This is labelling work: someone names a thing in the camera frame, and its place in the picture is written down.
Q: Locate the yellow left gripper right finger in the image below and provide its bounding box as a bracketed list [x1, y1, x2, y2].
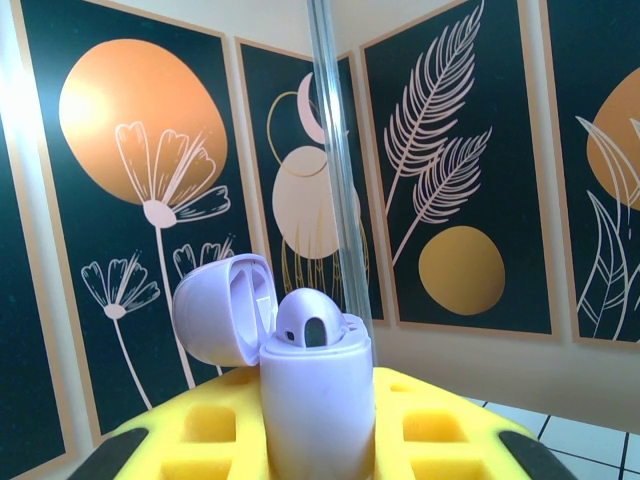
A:
[372, 366, 571, 480]

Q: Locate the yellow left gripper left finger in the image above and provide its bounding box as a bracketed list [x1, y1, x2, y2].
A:
[72, 368, 267, 480]

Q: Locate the purple earbud charging case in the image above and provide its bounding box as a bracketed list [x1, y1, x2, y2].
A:
[171, 253, 377, 480]

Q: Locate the purple wireless earbud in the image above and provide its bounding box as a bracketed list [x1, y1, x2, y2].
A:
[274, 287, 346, 349]

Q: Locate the feather and gold oval poster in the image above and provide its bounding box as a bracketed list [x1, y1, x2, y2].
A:
[358, 0, 564, 344]

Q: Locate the dark framed poster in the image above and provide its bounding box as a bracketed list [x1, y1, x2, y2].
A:
[0, 107, 79, 480]

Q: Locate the moon and beige circle poster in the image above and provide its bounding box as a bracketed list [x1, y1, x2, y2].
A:
[233, 34, 389, 326]

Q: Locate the flower line-art poster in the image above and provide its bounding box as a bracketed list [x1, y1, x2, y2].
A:
[9, 0, 266, 446]

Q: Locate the orange circle leaf poster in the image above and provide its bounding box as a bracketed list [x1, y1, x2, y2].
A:
[537, 0, 640, 346]

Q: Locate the aluminium frame post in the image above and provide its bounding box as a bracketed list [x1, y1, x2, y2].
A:
[304, 0, 374, 321]

